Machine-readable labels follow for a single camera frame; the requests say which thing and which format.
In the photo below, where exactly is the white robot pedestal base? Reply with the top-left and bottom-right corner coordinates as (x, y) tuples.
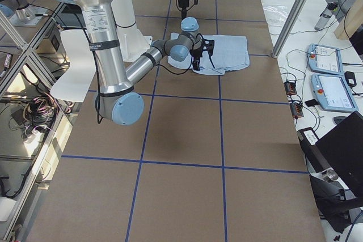
(111, 0), (152, 62)

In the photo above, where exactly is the clear water bottle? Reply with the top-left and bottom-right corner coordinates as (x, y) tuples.
(314, 2), (338, 31)

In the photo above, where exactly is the lower teach pendant tablet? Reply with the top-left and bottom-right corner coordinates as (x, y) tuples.
(311, 74), (358, 113)

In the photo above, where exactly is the teach pendant tablet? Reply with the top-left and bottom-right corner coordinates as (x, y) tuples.
(307, 44), (344, 75)
(311, 74), (358, 113)

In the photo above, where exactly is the white curved paper sheet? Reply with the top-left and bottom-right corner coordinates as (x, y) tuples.
(50, 29), (95, 103)

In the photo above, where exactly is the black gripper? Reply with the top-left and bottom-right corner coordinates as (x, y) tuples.
(177, 0), (199, 19)
(190, 38), (215, 70)

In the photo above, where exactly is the light blue button-up shirt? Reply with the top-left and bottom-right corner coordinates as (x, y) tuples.
(168, 35), (250, 75)

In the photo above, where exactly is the clear plastic bag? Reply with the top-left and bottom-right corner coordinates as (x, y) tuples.
(262, 3), (290, 27)

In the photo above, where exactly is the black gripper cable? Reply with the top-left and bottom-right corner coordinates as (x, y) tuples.
(157, 33), (216, 75)

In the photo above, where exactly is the aluminium frame post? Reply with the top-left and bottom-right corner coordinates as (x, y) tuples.
(271, 0), (307, 58)

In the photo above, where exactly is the upper teach pendant tablet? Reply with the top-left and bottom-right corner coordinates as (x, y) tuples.
(307, 44), (344, 75)

